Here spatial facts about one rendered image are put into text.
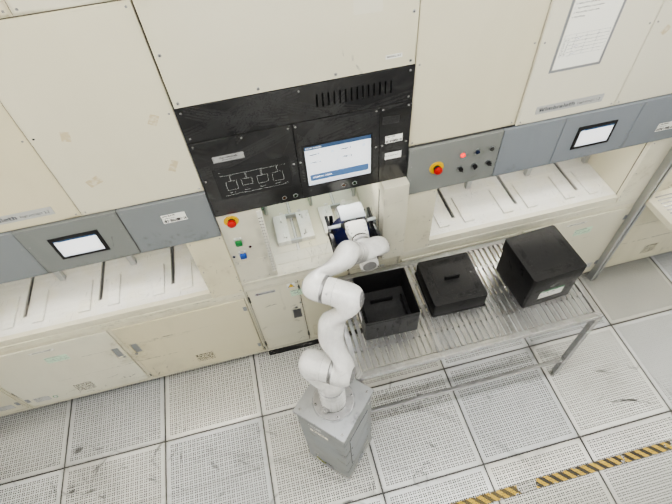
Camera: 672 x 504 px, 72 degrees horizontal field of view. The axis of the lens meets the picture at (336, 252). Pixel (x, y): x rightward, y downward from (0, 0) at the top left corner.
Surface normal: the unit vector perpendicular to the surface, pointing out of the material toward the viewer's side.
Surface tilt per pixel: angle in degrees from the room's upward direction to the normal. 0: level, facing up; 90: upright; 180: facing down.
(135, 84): 90
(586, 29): 90
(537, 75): 90
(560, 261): 0
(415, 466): 0
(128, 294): 0
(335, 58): 94
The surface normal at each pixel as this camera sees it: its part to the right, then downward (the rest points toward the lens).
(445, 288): -0.06, -0.61
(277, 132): 0.24, 0.76
